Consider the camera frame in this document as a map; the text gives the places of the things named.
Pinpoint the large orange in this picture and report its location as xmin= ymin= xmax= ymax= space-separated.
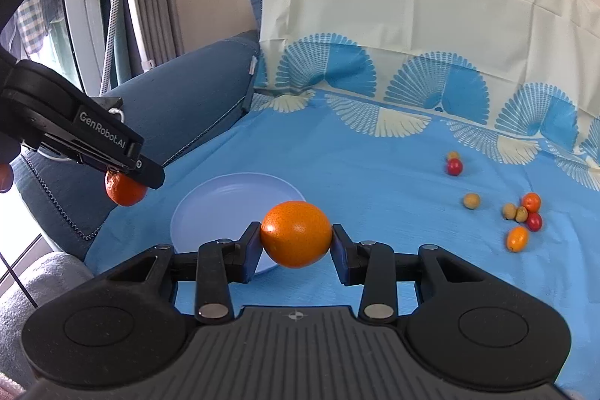
xmin=260 ymin=201 xmax=333 ymax=268

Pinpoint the orange with stem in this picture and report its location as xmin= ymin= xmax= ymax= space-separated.
xmin=105 ymin=171 xmax=147 ymax=207

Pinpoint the tan longan single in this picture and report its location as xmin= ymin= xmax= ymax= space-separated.
xmin=463 ymin=193 xmax=481 ymax=210

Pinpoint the red cherry tomato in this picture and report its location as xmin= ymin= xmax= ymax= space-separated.
xmin=526 ymin=212 xmax=543 ymax=232
xmin=447 ymin=157 xmax=464 ymax=177

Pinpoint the oval orange kumquat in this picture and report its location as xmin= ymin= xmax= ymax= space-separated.
xmin=505 ymin=226 xmax=529 ymax=253

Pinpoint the person left hand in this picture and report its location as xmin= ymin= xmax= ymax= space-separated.
xmin=0 ymin=133 xmax=20 ymax=193

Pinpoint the light blue plate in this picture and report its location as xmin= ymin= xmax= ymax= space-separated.
xmin=170 ymin=172 xmax=304 ymax=253

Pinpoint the blue sofa armrest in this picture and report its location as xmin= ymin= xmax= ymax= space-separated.
xmin=12 ymin=29 xmax=260 ymax=259

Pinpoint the tan longan cluster left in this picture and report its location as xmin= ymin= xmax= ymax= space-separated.
xmin=501 ymin=203 xmax=518 ymax=220

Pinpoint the tan longan cluster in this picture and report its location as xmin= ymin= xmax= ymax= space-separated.
xmin=501 ymin=203 xmax=518 ymax=220
xmin=514 ymin=206 xmax=529 ymax=223

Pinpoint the tan longan cluster right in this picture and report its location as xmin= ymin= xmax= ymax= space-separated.
xmin=514 ymin=206 xmax=529 ymax=223

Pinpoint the grey blanket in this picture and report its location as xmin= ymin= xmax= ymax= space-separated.
xmin=0 ymin=250 xmax=95 ymax=387

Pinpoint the small orange kumquat round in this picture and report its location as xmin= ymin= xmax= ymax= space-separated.
xmin=520 ymin=192 xmax=542 ymax=213

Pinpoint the blue patterned bed sheet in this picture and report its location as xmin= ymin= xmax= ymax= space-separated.
xmin=85 ymin=0 xmax=599 ymax=399

